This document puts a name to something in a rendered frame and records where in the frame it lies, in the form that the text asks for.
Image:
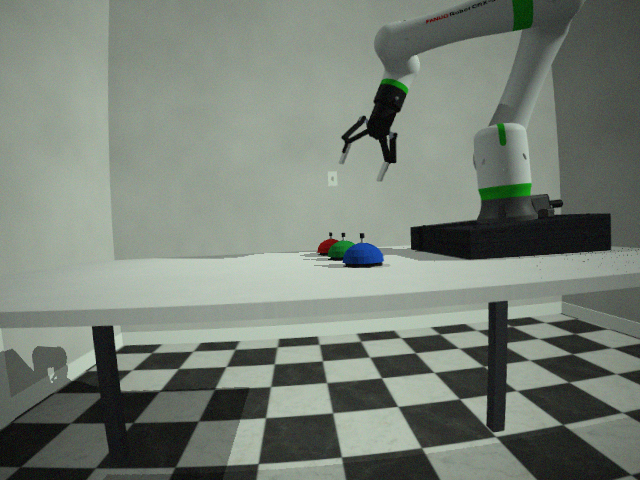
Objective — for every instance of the green dome bell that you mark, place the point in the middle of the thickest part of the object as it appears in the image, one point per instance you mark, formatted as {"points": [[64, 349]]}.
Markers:
{"points": [[338, 249]]}

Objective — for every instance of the blue dome bell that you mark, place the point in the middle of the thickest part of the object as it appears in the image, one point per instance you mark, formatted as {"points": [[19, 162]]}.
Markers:
{"points": [[362, 254]]}

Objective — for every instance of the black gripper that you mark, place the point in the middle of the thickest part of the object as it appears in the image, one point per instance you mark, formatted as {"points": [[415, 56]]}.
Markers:
{"points": [[378, 126]]}

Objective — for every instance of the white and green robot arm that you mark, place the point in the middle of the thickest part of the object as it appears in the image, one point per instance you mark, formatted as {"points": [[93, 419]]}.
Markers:
{"points": [[504, 181]]}

